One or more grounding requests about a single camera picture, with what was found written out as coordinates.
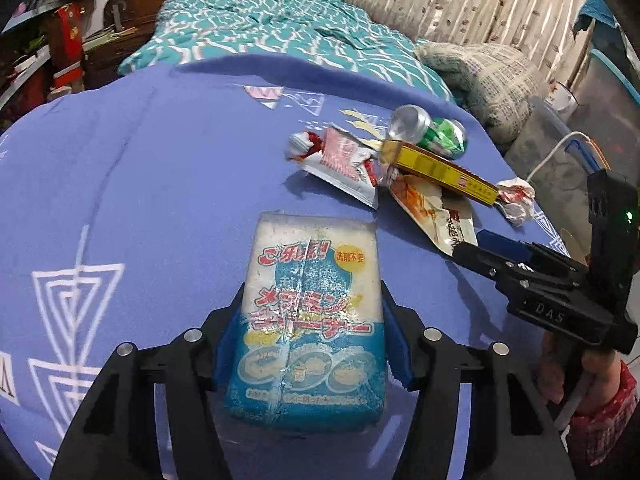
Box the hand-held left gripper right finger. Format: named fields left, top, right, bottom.
left=380, top=280, right=576, bottom=480

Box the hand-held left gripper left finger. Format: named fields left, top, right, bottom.
left=50, top=290, right=246, bottom=480

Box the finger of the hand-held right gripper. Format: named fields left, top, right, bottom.
left=452, top=242, right=533, bottom=286
left=477, top=230, right=586, bottom=273

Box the orange white snack wrapper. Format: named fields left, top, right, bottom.
left=387, top=172, right=478, bottom=256

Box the blue white sponge packet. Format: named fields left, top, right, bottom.
left=225, top=211, right=388, bottom=433

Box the yellow box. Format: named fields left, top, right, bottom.
left=380, top=140, right=501, bottom=207

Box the green drink can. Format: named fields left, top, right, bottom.
left=389, top=105, right=468, bottom=157

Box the white red snack wrapper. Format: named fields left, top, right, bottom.
left=285, top=126, right=391, bottom=209

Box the person's right hand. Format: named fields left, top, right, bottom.
left=536, top=332, right=623, bottom=416

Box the white enamel mug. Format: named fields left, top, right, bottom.
left=545, top=82, right=578, bottom=121

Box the grey patterned pillow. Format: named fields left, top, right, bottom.
left=414, top=42, right=543, bottom=143

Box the blue printed mat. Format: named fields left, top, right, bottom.
left=0, top=55, right=571, bottom=480

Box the clear storage box teal lid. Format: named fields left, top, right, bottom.
left=570, top=0, right=640, bottom=151

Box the beige patterned curtain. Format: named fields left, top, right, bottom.
left=325, top=0, right=596, bottom=86

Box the teal patterned quilt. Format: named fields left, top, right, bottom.
left=117, top=0, right=453, bottom=106

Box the red gift box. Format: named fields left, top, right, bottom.
left=47, top=2, right=87, bottom=91

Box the cluttered metal shelf rack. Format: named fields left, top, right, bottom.
left=0, top=0, right=108, bottom=128

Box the clear storage box blue handle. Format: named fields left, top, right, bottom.
left=502, top=95, right=616, bottom=196

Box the white cable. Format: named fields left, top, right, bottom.
left=525, top=131, right=596, bottom=183

